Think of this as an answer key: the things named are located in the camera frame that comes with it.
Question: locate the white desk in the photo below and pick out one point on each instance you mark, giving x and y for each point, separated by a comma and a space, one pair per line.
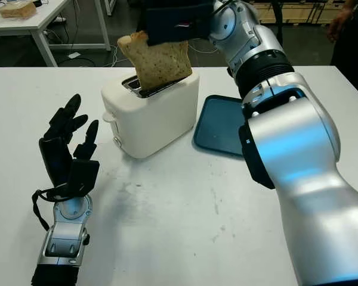
27, 25

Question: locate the plywood crate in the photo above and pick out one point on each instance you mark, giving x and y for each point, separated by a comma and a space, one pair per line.
286, 12

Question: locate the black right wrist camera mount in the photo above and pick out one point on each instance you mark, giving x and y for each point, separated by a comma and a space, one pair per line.
173, 26

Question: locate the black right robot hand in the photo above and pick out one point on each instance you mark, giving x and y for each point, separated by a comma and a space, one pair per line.
173, 3

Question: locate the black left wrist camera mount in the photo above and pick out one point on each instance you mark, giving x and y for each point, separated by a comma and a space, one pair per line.
83, 175

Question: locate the person in dark clothes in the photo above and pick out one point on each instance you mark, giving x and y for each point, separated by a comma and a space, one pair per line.
352, 59

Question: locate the small white floor plate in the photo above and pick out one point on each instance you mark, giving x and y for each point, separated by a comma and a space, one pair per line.
74, 55

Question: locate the blue plastic tray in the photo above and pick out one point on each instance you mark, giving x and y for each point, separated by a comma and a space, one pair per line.
217, 125

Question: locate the cardboard box on table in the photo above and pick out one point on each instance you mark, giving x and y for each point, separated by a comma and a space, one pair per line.
18, 10

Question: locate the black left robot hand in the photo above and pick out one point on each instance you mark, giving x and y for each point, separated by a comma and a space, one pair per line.
53, 155

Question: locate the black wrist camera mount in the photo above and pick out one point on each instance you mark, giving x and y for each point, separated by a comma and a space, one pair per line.
83, 175
173, 26

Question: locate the cream white two-slot toaster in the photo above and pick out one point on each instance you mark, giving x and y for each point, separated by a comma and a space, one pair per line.
155, 122

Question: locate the brown bread slice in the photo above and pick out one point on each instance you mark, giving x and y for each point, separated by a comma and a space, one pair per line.
161, 62

